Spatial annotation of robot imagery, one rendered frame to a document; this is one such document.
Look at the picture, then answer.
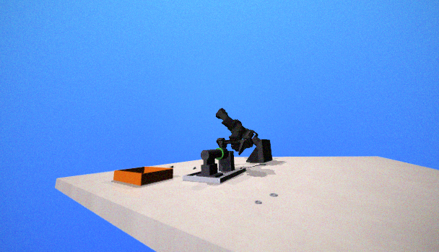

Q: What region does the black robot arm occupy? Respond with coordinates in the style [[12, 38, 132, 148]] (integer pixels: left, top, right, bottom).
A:
[[215, 108, 261, 152]]

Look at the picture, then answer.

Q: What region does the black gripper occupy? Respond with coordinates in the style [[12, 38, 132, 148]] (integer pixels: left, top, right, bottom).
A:
[[216, 129, 253, 155]]

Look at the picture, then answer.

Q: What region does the orange open tray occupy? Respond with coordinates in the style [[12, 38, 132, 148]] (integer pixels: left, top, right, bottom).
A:
[[113, 167, 173, 186]]

